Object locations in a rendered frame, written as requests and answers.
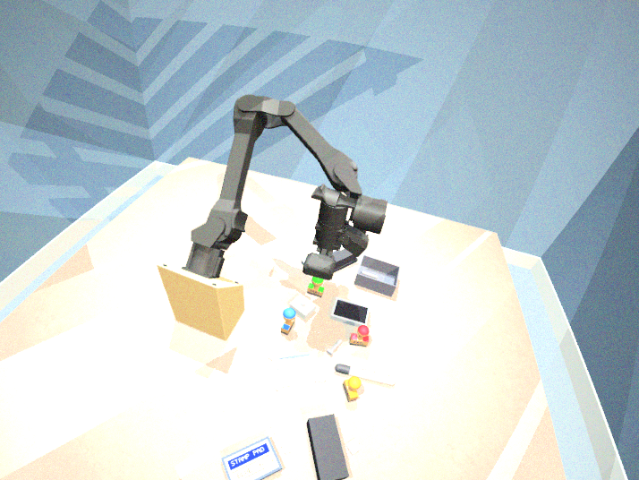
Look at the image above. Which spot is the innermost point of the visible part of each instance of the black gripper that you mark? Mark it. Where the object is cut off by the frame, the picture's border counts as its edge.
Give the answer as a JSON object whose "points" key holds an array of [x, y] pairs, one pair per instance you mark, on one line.
{"points": [[322, 265]]}

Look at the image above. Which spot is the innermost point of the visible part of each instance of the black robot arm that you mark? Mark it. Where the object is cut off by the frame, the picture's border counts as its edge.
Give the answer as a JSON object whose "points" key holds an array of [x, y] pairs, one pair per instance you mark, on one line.
{"points": [[226, 220]]}

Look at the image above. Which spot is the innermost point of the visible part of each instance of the wooden rubber stamp with blue top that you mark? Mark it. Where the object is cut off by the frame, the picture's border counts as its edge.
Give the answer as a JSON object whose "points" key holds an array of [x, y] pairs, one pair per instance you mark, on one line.
{"points": [[289, 316]]}

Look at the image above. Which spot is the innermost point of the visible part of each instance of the rubber stamp with red knob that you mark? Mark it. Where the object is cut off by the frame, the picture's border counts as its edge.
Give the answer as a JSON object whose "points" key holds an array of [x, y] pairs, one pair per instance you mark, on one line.
{"points": [[361, 339]]}

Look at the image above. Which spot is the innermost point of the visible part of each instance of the wooden rubber stamp with yellow knob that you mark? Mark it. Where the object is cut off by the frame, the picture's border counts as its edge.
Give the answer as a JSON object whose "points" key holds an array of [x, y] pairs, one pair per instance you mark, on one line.
{"points": [[350, 386]]}

